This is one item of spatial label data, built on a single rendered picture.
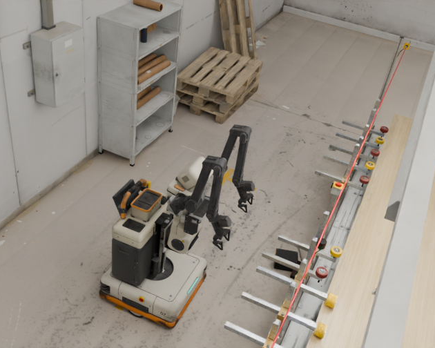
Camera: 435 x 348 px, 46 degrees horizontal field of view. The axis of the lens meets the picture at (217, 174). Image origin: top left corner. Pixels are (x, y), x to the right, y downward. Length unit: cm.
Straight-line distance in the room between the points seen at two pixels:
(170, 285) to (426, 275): 185
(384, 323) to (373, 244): 270
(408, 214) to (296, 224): 376
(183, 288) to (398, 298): 291
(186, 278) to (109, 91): 220
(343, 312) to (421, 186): 179
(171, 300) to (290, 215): 187
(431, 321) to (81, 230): 300
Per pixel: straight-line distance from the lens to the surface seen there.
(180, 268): 416
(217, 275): 453
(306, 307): 365
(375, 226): 403
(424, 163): 177
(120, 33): 503
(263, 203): 537
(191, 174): 329
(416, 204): 156
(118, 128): 550
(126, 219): 375
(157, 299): 395
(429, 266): 390
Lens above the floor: 331
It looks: 36 degrees down
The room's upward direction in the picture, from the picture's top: 9 degrees clockwise
